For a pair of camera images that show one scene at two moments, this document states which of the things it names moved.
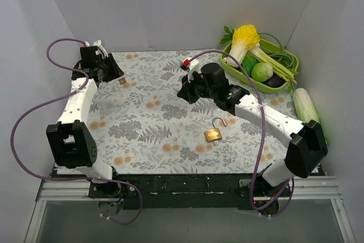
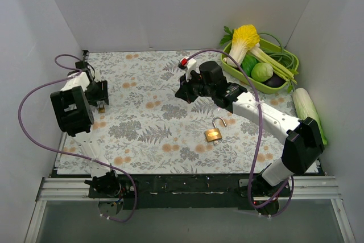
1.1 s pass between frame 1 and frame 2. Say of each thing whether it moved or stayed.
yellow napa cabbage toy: stayed
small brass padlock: moved
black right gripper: stayed
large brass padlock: stayed
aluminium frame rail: stayed
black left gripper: moved
